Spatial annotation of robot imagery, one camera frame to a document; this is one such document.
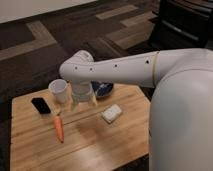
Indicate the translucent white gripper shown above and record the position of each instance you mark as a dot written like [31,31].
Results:
[82,93]

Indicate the orange pepper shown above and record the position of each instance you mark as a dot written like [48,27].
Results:
[59,128]

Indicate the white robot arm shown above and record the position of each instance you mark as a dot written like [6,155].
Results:
[181,109]

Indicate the dark blue ceramic bowl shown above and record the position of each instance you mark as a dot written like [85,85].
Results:
[102,89]

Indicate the white paper cup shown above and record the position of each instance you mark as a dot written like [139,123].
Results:
[59,89]

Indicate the white sponge block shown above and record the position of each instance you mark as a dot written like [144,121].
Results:
[111,113]

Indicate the black phone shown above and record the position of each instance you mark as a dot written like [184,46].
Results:
[41,105]

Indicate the black cabinet furniture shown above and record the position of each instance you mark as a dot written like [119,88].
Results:
[182,24]

